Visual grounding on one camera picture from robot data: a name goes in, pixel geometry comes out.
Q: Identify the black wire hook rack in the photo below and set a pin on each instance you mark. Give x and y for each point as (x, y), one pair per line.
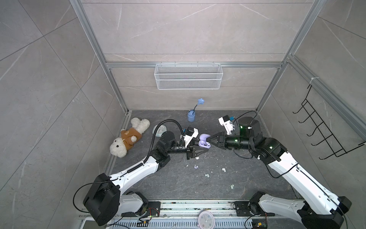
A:
(323, 129)

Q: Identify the white plush bear toy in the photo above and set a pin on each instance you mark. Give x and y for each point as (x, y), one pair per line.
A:
(121, 145)

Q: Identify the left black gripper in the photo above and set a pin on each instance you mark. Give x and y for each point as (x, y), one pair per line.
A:
(192, 152)

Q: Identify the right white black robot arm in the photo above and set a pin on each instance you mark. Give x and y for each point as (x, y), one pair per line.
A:
(319, 208)

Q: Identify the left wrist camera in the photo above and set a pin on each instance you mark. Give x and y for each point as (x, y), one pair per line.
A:
(190, 134)

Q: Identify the blue cup holder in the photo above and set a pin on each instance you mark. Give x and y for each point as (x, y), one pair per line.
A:
(191, 116)

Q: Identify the purple earbud charging case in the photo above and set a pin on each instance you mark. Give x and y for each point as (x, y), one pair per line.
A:
(203, 141)

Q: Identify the small round white clock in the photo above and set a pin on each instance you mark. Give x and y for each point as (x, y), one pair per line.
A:
(162, 129)

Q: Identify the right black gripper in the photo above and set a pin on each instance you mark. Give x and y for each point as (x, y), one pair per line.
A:
(218, 135)

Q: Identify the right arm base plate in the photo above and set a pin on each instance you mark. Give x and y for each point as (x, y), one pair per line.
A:
(246, 209)

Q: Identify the pink round clock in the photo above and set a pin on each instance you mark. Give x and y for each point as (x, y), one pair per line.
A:
(206, 220)

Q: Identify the white wire mesh basket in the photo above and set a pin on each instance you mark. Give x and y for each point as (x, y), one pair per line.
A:
(188, 76)

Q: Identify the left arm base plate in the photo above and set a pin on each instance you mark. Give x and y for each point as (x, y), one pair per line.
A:
(152, 208)

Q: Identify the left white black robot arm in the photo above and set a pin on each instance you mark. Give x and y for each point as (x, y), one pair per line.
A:
(106, 196)

